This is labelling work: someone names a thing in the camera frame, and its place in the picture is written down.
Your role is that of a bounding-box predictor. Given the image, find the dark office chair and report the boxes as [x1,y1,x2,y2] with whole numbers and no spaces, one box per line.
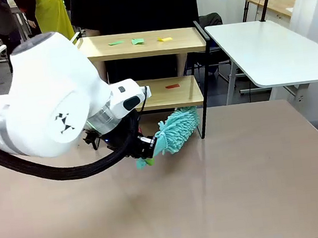
[178,10,240,87]

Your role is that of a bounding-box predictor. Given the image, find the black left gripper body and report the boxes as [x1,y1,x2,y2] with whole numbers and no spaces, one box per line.
[100,111,144,160]

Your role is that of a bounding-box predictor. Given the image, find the person in grey top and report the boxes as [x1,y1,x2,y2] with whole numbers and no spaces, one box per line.
[0,0,25,57]

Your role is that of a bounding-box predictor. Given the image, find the person in black shirt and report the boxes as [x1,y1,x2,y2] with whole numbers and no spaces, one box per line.
[68,0,206,88]

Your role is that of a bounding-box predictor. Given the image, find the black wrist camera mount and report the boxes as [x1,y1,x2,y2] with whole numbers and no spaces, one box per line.
[81,127,106,153]

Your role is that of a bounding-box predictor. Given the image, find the teal chenille duster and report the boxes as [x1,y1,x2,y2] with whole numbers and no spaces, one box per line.
[129,105,205,172]

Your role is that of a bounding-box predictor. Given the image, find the black cable bundle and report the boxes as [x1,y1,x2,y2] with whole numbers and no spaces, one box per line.
[0,109,148,189]

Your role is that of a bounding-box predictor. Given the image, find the light wood table top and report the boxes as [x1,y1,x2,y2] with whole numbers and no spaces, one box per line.
[247,0,300,23]

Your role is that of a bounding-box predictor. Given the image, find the person in yellow apron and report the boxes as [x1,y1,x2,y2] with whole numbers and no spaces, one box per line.
[33,0,78,44]

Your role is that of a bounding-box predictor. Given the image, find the person in black clothes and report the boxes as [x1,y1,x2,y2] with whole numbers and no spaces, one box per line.
[13,0,41,38]

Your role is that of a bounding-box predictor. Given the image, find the two-tier wooden shelf black frame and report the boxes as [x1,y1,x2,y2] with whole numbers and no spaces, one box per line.
[69,17,222,154]

